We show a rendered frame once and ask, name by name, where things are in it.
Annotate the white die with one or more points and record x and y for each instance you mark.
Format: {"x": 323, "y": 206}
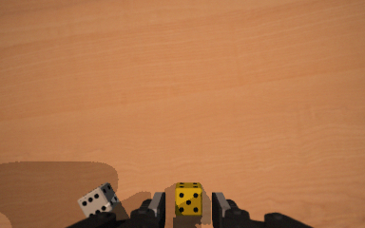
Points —
{"x": 101, "y": 199}

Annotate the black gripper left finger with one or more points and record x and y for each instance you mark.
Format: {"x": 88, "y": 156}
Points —
{"x": 151, "y": 214}

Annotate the yellow die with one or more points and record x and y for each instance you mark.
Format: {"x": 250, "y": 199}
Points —
{"x": 188, "y": 199}

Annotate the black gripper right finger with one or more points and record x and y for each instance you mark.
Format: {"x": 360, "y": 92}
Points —
{"x": 227, "y": 214}

